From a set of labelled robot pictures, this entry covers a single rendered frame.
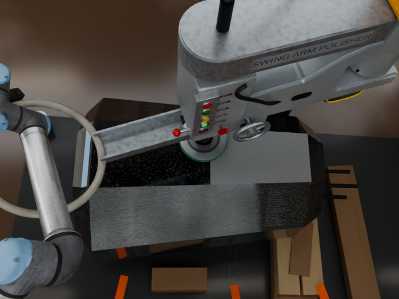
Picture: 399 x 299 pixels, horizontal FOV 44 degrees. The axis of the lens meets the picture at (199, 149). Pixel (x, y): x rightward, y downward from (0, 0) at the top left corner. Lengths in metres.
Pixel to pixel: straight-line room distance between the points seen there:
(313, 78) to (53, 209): 0.97
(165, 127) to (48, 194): 0.67
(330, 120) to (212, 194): 1.36
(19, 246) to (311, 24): 1.02
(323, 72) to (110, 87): 1.82
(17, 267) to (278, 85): 1.03
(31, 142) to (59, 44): 1.88
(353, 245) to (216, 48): 1.85
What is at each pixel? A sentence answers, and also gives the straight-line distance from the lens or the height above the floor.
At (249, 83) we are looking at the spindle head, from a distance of 1.63.
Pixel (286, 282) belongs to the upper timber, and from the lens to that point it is 2.78.
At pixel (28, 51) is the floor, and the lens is 3.55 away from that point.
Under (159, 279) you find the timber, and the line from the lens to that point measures 2.78.
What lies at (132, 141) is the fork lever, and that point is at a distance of 2.03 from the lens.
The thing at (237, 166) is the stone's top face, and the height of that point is 0.80.
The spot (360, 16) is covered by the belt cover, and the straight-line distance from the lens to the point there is 1.63.
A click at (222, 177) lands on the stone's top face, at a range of 2.22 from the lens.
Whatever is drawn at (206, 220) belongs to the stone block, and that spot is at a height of 0.67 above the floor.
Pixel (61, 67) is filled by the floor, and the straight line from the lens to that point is 3.44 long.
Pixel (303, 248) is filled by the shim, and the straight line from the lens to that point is 2.82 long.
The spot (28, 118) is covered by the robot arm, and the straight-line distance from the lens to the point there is 1.77.
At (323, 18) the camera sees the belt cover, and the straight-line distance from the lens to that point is 1.59.
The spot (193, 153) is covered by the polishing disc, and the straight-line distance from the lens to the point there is 2.19.
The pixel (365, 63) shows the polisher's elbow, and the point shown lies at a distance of 2.00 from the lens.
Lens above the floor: 2.90
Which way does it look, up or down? 68 degrees down
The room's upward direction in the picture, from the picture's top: 10 degrees clockwise
